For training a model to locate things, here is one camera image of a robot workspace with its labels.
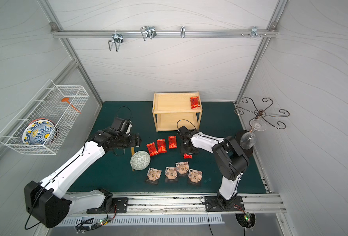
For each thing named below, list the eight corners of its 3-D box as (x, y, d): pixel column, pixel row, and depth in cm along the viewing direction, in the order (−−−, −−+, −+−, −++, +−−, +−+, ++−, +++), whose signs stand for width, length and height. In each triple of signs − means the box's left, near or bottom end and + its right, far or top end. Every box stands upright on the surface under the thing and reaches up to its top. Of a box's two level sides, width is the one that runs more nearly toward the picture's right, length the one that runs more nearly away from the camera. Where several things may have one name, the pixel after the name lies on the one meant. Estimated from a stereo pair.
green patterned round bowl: (130, 170, 86) (128, 167, 83) (133, 153, 93) (132, 150, 90) (149, 170, 86) (148, 167, 83) (151, 153, 93) (150, 150, 90)
